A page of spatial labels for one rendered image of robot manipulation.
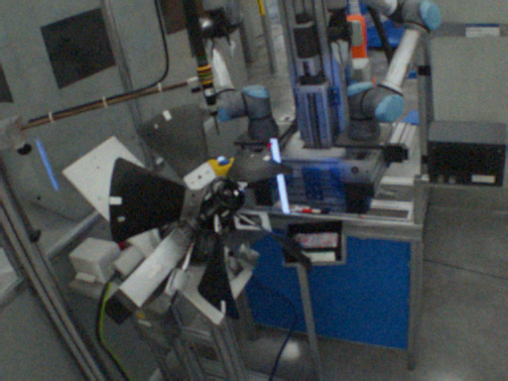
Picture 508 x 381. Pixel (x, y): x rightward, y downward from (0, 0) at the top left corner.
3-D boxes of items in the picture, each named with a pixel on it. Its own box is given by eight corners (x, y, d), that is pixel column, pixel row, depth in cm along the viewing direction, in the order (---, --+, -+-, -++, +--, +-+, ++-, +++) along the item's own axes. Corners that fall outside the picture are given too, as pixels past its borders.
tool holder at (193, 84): (194, 115, 130) (187, 83, 125) (193, 108, 136) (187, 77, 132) (225, 108, 131) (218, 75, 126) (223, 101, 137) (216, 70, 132)
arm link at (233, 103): (249, 111, 206) (218, 9, 212) (216, 119, 204) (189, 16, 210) (247, 119, 218) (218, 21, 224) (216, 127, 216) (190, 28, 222)
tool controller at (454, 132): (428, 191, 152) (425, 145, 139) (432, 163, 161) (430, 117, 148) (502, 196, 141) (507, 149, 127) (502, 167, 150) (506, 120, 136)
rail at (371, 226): (216, 221, 207) (212, 206, 203) (220, 216, 210) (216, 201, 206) (422, 243, 166) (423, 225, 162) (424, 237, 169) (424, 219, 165)
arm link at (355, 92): (363, 106, 201) (360, 77, 194) (384, 113, 190) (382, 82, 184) (342, 114, 197) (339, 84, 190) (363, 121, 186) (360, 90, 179)
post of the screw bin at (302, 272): (316, 383, 210) (294, 254, 172) (316, 378, 212) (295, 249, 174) (321, 383, 209) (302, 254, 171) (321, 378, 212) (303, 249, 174)
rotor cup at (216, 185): (212, 242, 138) (235, 222, 130) (178, 208, 137) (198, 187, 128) (234, 216, 149) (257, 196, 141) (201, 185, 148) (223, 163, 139)
